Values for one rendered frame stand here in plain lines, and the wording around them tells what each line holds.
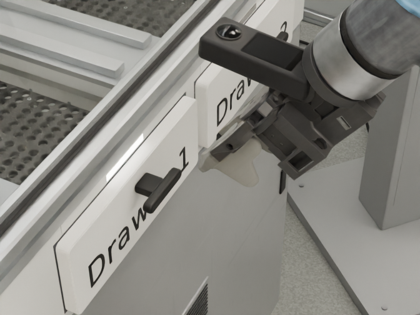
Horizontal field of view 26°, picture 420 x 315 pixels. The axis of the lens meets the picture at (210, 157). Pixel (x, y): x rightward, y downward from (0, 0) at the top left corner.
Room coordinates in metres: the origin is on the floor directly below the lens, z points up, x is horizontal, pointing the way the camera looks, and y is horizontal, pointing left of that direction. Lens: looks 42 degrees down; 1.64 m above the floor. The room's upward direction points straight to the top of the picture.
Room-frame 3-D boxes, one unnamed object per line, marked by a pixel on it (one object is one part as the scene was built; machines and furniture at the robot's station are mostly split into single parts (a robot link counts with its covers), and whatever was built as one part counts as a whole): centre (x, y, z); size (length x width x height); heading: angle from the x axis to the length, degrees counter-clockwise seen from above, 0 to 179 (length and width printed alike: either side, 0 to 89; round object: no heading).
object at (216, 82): (1.05, -0.05, 0.87); 0.29 x 0.02 x 0.11; 153
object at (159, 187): (0.75, 0.07, 0.91); 0.07 x 0.04 x 0.01; 153
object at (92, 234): (0.77, 0.09, 0.87); 0.29 x 0.02 x 0.11; 153
